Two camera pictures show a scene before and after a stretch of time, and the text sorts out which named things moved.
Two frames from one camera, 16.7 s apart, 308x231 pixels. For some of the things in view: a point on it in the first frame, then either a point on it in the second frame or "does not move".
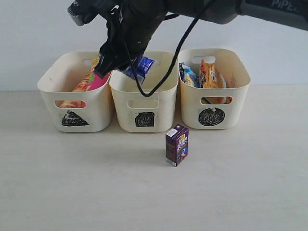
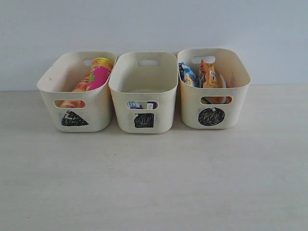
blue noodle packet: x=187 y=76 does not move
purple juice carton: x=177 y=146 → x=152 y=105
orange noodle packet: x=209 y=77 does not move
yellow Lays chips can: x=70 y=103 does not move
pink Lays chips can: x=92 y=80 does not move
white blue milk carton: x=142 y=66 → x=134 y=105
